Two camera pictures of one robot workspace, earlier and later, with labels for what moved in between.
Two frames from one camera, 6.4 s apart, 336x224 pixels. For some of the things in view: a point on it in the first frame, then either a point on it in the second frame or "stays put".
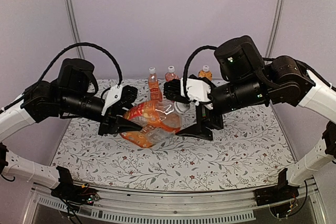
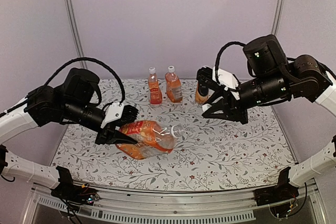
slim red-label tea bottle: x=154 y=92 stays put
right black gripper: x=198 y=130 → x=232 y=110
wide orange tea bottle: x=159 y=119 → x=153 y=137
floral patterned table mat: x=252 y=155 stays put
